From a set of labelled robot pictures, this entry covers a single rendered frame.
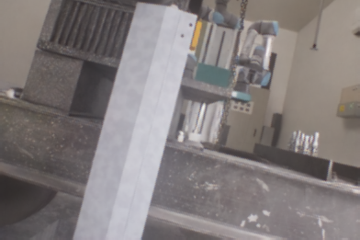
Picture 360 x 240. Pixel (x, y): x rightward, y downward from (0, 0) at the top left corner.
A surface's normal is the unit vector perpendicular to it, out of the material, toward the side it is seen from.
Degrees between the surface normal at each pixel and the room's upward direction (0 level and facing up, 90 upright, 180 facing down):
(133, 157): 90
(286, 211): 90
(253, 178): 90
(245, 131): 90
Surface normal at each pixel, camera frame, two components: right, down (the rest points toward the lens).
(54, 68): -0.04, -0.10
